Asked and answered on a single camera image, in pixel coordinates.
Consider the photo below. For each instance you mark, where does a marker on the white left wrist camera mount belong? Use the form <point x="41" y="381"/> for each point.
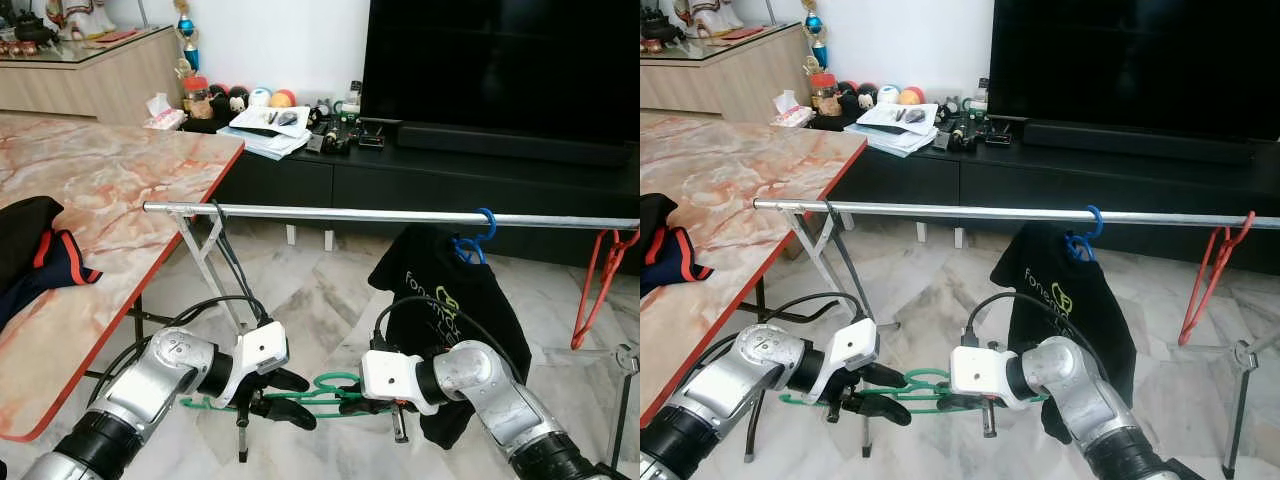
<point x="848" y="355"/>
<point x="258" y="355"/>

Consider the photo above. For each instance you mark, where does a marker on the black plush ball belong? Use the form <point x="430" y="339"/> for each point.
<point x="218" y="97"/>
<point x="867" y="95"/>
<point x="238" y="97"/>
<point x="848" y="95"/>

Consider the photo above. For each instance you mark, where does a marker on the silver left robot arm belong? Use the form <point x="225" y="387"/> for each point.
<point x="160" y="375"/>
<point x="760" y="365"/>

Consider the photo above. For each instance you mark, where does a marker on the black printed T-shirt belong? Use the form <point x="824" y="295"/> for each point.
<point x="440" y="290"/>
<point x="1060" y="300"/>

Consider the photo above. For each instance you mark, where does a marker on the black soundbar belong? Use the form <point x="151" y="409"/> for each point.
<point x="1130" y="142"/>
<point x="500" y="145"/>

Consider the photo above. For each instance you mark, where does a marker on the black TV console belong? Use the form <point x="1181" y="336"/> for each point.
<point x="400" y="185"/>
<point x="1050" y="185"/>

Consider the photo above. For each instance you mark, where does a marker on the marble table with red edge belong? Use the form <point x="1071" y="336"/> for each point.
<point x="740" y="180"/>
<point x="120" y="180"/>

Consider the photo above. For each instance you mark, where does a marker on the dark jersey with red trim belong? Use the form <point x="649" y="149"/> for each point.
<point x="45" y="290"/>
<point x="675" y="270"/>

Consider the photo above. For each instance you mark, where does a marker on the white and blue ball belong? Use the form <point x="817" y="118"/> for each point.
<point x="260" y="97"/>
<point x="888" y="95"/>

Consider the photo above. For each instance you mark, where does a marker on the large black television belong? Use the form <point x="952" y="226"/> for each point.
<point x="500" y="60"/>
<point x="1130" y="60"/>

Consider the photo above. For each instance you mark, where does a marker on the red-lidded jar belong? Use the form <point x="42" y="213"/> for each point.
<point x="825" y="93"/>
<point x="197" y="95"/>

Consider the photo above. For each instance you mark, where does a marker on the silver metal clothes rack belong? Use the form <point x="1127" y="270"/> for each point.
<point x="980" y="212"/>
<point x="350" y="214"/>

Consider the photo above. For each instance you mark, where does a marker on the white tissue box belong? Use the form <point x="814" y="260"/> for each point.
<point x="163" y="112"/>
<point x="790" y="110"/>

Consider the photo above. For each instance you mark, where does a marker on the green plastic hanger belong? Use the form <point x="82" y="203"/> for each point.
<point x="200" y="404"/>
<point x="800" y="400"/>

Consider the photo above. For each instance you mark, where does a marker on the light wooden cabinet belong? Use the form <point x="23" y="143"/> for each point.
<point x="90" y="85"/>
<point x="720" y="80"/>

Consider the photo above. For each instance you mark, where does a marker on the orange ball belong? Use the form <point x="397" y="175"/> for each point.
<point x="911" y="96"/>
<point x="284" y="97"/>

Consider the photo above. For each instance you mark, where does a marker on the stack of white papers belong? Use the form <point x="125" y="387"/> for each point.
<point x="262" y="135"/>
<point x="890" y="133"/>

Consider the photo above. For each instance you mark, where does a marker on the white ceramic figurine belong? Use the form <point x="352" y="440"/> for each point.
<point x="85" y="15"/>
<point x="705" y="12"/>

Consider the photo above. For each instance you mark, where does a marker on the pile of small electronics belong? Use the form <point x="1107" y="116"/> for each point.
<point x="965" y="125"/>
<point x="335" y="125"/>

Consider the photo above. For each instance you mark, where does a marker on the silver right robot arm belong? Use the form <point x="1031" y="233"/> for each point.
<point x="1070" y="385"/>
<point x="480" y="385"/>

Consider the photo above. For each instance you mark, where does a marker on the gold and blue trophy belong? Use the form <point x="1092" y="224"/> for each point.
<point x="815" y="40"/>
<point x="187" y="40"/>

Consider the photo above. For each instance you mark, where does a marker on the dark metal ornament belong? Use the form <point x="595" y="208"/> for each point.
<point x="28" y="28"/>
<point x="660" y="25"/>

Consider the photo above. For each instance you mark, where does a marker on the dark computer mouse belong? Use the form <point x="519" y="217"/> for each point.
<point x="915" y="116"/>
<point x="288" y="118"/>

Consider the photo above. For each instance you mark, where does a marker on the blue plastic hanger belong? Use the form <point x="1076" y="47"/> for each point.
<point x="485" y="225"/>
<point x="1092" y="225"/>

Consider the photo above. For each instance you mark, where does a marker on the red plastic hanger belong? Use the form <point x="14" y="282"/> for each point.
<point x="598" y="280"/>
<point x="1215" y="270"/>

